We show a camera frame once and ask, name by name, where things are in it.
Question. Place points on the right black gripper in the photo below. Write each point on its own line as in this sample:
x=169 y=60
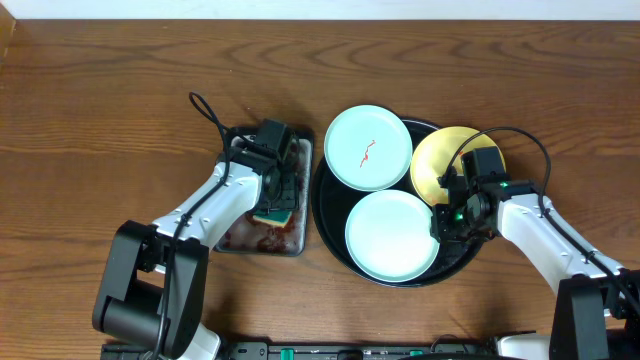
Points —
x=442 y=232

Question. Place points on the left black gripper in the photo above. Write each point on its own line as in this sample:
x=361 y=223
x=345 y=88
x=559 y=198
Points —
x=291 y=185

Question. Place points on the green yellow sponge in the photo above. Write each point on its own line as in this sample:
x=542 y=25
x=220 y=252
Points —
x=275 y=218

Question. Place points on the yellow plate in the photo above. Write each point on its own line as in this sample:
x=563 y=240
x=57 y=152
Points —
x=430 y=160

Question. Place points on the light blue plate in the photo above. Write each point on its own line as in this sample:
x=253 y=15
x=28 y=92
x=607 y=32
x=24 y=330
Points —
x=368 y=148
x=388 y=236

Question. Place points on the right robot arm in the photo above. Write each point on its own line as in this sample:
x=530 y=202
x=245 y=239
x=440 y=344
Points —
x=597 y=299

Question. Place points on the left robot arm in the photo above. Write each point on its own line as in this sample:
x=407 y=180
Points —
x=152 y=289

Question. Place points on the round black tray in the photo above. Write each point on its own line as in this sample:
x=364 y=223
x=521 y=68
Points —
x=332 y=202

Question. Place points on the rectangular metal baking tray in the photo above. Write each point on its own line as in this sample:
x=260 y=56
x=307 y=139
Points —
x=246 y=236

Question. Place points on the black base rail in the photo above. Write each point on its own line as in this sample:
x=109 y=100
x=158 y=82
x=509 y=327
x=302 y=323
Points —
x=350 y=351

